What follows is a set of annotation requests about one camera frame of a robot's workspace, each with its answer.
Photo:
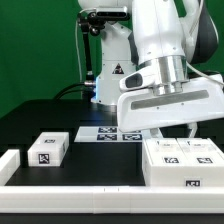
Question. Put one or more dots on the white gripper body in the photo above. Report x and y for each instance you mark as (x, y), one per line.
(200, 100)

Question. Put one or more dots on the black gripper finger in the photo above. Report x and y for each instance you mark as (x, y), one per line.
(192, 127)
(156, 133)

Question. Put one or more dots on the white cabinet door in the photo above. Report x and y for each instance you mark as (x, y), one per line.
(201, 152)
(164, 152)

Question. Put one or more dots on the white cabinet body box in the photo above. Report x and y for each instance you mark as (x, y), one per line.
(180, 176)

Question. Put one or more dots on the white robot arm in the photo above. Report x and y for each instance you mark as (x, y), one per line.
(147, 49)

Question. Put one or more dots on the white cabinet top block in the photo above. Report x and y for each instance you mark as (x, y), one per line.
(48, 150)

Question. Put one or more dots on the white marker base plate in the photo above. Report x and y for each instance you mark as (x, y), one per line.
(109, 134)

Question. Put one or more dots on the grey depth camera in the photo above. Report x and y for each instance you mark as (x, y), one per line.
(118, 13)

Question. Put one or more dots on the white U-shaped fence frame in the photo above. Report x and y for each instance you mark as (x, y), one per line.
(93, 199)

